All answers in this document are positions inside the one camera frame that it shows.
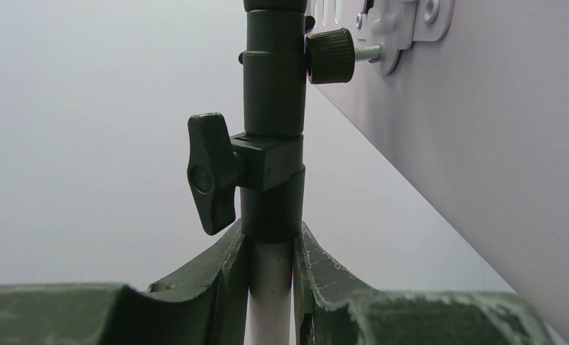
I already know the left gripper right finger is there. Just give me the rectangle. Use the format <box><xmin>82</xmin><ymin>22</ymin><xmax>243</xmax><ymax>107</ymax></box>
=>
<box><xmin>293</xmin><ymin>224</ymin><xmax>554</xmax><ymax>344</ymax></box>

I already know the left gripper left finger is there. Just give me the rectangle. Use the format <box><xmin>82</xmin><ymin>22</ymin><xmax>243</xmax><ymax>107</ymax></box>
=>
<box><xmin>0</xmin><ymin>222</ymin><xmax>250</xmax><ymax>344</ymax></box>

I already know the lilac folding music stand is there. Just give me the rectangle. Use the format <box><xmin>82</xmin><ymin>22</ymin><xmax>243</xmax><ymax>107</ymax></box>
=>
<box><xmin>188</xmin><ymin>1</ymin><xmax>569</xmax><ymax>343</ymax></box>

